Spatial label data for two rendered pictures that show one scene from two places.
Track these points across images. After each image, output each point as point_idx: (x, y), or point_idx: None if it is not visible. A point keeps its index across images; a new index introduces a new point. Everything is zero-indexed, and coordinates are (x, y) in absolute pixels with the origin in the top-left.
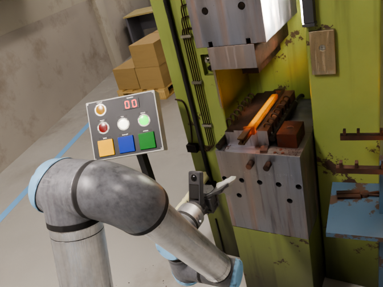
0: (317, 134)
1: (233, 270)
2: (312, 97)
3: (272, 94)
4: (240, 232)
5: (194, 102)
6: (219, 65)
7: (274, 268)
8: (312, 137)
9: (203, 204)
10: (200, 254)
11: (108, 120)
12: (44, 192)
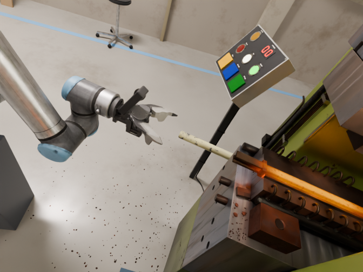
0: None
1: (42, 143)
2: (344, 259)
3: (361, 208)
4: (197, 202)
5: (304, 114)
6: (330, 82)
7: (179, 240)
8: (286, 267)
9: (122, 114)
10: None
11: (247, 47)
12: None
